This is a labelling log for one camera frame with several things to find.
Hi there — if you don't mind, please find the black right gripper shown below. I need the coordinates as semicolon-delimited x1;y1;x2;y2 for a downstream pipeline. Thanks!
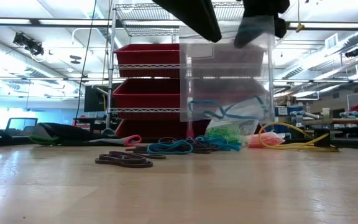
234;0;291;49

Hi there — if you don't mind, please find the clear plastic zipper bag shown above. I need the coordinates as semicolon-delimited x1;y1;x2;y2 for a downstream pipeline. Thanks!
178;14;275;124
205;119;260;146
247;131;287;149

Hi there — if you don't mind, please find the blue rubber band bunch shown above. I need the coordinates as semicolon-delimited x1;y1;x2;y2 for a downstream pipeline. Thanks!
187;95;269;121

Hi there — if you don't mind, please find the green rubber band bunch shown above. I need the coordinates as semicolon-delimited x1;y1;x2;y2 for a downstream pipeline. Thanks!
206;126;242;144

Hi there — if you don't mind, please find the orange rubber band bunch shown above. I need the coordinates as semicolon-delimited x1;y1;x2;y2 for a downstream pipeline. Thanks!
249;133;281;148

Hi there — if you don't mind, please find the blue rubber band tangle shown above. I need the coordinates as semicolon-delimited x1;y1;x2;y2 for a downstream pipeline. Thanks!
194;134;242;152

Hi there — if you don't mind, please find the yellow hanging plug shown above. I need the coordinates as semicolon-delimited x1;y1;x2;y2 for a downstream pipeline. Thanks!
295;0;306;34

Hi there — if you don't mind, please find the blue storage bin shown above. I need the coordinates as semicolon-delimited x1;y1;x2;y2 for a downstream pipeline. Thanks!
275;105;297;117

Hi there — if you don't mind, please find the grey blue pipe fitting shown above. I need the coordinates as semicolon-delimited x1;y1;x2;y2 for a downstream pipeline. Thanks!
339;110;358;120
290;110;322;123

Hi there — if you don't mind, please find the black monitor back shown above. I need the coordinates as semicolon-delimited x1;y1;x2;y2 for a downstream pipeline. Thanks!
84;85;109;113

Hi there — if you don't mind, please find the wooden workbench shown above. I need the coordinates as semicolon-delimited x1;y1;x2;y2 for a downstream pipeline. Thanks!
301;118;358;126

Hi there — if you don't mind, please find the black and green bag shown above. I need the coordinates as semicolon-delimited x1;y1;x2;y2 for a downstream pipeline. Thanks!
28;121;142;147

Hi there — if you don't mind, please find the computer monitor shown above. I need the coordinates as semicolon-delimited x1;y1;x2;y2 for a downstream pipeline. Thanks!
4;117;39;137

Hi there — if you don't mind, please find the yellow cable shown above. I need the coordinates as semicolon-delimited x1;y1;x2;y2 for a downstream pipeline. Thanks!
258;122;341;152

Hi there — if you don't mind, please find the chrome wire shelving rack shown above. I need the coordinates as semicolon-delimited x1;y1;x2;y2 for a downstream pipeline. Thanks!
106;1;275;138

